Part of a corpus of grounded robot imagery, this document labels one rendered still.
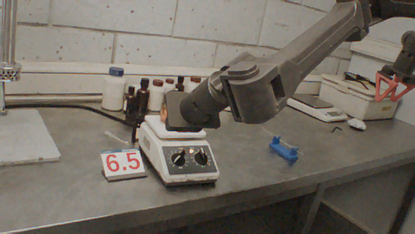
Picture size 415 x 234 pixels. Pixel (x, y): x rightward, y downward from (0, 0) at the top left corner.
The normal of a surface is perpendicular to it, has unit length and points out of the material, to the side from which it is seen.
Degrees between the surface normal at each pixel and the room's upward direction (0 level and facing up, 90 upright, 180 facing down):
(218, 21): 90
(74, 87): 90
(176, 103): 50
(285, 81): 75
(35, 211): 0
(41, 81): 90
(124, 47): 90
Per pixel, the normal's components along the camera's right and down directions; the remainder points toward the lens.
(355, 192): -0.81, 0.04
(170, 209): 0.55, 0.36
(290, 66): 0.68, 0.11
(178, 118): 0.47, -0.32
